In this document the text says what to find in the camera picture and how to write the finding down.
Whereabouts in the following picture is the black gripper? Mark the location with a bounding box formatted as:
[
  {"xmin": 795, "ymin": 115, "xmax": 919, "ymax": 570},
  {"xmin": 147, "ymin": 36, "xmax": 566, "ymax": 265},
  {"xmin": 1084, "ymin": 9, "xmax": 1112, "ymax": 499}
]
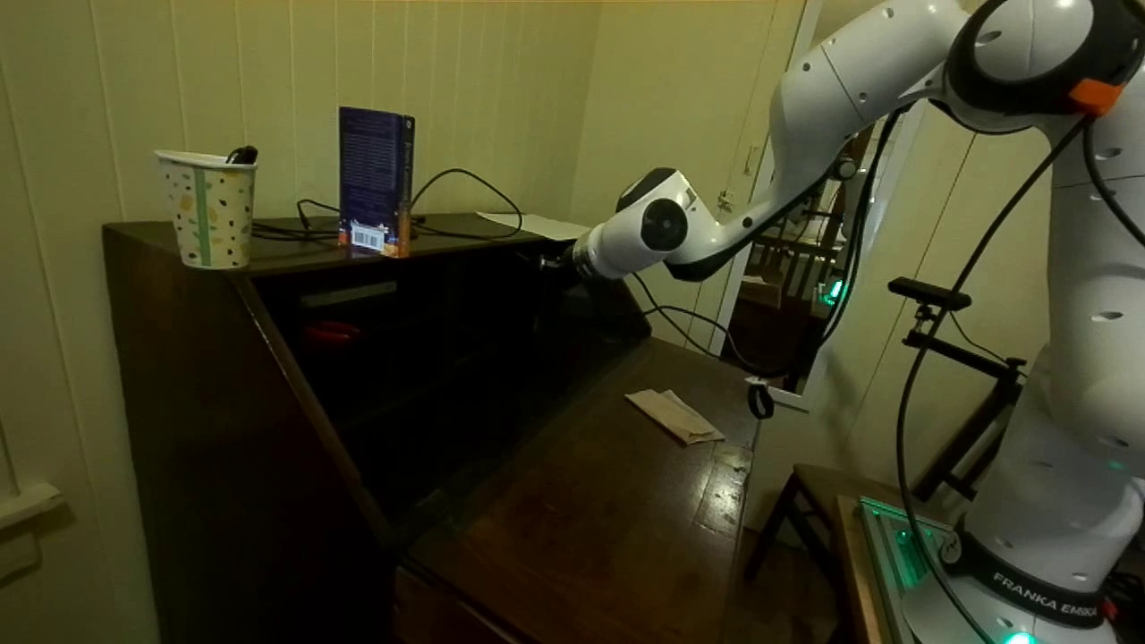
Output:
[{"xmin": 529, "ymin": 241, "xmax": 592, "ymax": 286}]

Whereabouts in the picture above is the dark blue box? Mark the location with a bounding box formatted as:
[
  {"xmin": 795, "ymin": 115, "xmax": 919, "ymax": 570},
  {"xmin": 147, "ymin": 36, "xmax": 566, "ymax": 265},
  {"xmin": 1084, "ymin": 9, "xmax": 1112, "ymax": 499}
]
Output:
[{"xmin": 337, "ymin": 104, "xmax": 420, "ymax": 261}]

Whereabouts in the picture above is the dark wooden background furniture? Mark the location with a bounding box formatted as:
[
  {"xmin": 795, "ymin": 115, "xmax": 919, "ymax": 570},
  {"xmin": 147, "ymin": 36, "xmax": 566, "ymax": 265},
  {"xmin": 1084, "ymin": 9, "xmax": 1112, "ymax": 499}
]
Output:
[{"xmin": 722, "ymin": 210, "xmax": 842, "ymax": 387}]

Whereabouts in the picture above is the small red object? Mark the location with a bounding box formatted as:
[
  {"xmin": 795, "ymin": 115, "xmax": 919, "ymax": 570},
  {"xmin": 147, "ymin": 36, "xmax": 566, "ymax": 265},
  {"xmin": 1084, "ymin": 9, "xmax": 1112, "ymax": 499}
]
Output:
[{"xmin": 301, "ymin": 316, "xmax": 365, "ymax": 351}]

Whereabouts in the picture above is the dark wooden secretary desk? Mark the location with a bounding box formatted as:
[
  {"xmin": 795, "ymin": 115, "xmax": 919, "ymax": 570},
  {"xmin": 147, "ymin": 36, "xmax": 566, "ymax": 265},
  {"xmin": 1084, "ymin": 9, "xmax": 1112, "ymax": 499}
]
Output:
[{"xmin": 102, "ymin": 210, "xmax": 780, "ymax": 644}]

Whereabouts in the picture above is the wooden stool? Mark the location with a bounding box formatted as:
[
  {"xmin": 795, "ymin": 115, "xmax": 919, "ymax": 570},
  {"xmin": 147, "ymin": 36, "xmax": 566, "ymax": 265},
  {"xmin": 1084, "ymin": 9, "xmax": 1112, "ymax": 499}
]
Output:
[{"xmin": 743, "ymin": 463, "xmax": 858, "ymax": 592}]

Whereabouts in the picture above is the polka dot paper cup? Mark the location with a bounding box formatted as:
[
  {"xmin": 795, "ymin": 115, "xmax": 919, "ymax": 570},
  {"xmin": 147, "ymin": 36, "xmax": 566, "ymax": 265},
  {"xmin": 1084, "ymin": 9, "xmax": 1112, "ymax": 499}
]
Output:
[{"xmin": 152, "ymin": 146, "xmax": 260, "ymax": 276}]

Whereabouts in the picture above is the thin black desk cable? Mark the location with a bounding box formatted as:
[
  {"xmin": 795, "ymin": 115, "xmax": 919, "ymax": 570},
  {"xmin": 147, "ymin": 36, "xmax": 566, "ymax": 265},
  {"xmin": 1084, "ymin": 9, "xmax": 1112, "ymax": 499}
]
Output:
[{"xmin": 295, "ymin": 166, "xmax": 529, "ymax": 247}]

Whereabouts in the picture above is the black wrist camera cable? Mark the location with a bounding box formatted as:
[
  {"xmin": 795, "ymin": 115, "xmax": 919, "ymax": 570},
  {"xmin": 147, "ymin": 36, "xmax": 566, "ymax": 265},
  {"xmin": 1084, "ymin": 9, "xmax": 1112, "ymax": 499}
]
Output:
[{"xmin": 622, "ymin": 268, "xmax": 780, "ymax": 421}]

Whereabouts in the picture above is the black camera tripod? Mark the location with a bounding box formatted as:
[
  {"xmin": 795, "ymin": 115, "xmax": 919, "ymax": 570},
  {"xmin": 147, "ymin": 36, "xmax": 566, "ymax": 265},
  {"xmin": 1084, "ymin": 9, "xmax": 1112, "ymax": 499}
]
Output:
[{"xmin": 883, "ymin": 276, "xmax": 1030, "ymax": 509}]

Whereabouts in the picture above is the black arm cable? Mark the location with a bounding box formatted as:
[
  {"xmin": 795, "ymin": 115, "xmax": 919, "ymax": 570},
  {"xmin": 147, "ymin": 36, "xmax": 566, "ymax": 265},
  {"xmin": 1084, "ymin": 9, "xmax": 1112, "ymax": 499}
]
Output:
[{"xmin": 833, "ymin": 68, "xmax": 1145, "ymax": 644}]

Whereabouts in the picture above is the robot mount table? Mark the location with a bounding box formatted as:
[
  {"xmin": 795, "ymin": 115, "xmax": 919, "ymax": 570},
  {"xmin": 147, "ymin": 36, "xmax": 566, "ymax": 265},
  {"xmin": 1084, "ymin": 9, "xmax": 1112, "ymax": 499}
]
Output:
[{"xmin": 830, "ymin": 489, "xmax": 1145, "ymax": 644}]

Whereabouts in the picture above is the orange cable clip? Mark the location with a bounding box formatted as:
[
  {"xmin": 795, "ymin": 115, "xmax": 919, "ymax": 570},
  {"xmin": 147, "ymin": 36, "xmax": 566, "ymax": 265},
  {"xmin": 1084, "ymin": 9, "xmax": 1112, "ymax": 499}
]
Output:
[{"xmin": 1067, "ymin": 76, "xmax": 1129, "ymax": 119}]

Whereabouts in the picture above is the white wall ledge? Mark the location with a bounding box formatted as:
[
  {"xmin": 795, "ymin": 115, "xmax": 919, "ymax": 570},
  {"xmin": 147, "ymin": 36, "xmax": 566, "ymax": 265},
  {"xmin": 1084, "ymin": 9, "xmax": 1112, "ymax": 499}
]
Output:
[{"xmin": 0, "ymin": 478, "xmax": 73, "ymax": 586}]

